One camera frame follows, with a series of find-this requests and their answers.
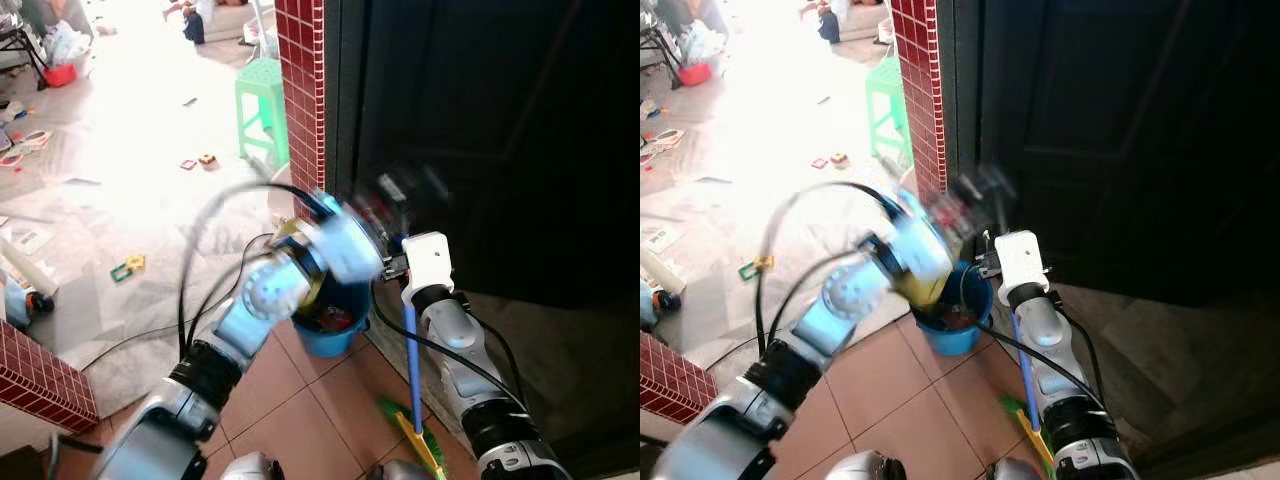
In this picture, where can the red plastic basin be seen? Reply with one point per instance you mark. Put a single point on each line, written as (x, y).
(695, 74)
(60, 75)

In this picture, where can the pink white slipper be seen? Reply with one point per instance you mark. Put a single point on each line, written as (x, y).
(668, 137)
(32, 140)

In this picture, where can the seated person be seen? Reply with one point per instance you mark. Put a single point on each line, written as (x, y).
(828, 20)
(194, 22)

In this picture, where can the blue plastic bucket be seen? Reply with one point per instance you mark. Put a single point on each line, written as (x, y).
(330, 335)
(955, 330)

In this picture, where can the green plastic stool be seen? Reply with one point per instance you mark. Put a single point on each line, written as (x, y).
(888, 85)
(262, 85)

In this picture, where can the silver robot left leg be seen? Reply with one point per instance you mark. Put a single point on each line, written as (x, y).
(252, 468)
(865, 467)

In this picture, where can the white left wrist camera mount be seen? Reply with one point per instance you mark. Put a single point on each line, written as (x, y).
(350, 245)
(925, 245)

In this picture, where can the blue white toy vehicle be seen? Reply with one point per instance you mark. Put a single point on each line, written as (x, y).
(20, 300)
(658, 295)

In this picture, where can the red tiled low wall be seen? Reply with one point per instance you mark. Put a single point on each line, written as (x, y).
(668, 385)
(40, 380)

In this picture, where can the silver robot leg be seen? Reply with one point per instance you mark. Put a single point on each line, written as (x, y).
(402, 471)
(1010, 469)
(252, 468)
(865, 467)

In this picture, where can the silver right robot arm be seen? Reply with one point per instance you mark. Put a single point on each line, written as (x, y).
(455, 335)
(1045, 335)

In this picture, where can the green yellow toy block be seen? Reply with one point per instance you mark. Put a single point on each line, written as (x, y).
(756, 267)
(126, 268)

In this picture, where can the white paper booklet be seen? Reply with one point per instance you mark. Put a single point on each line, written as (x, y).
(28, 240)
(665, 238)

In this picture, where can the red tiled pillar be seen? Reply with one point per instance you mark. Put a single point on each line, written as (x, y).
(300, 100)
(918, 90)

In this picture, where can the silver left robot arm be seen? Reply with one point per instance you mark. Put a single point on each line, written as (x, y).
(250, 300)
(830, 300)

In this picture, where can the silver robot right leg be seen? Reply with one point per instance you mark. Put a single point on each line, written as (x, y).
(402, 471)
(1010, 469)

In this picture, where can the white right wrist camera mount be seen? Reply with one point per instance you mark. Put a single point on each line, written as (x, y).
(1022, 256)
(428, 258)

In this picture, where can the black metal frame stand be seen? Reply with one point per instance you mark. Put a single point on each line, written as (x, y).
(658, 50)
(25, 50)

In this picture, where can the white plastic bag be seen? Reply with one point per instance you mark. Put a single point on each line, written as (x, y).
(702, 42)
(66, 42)

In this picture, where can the dark wooden door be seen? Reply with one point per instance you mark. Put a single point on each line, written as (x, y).
(500, 140)
(1130, 140)

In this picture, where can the small red yellow toy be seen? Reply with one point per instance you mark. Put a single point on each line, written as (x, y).
(838, 159)
(206, 160)

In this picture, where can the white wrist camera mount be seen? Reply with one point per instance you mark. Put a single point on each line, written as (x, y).
(1022, 256)
(350, 245)
(428, 258)
(925, 245)

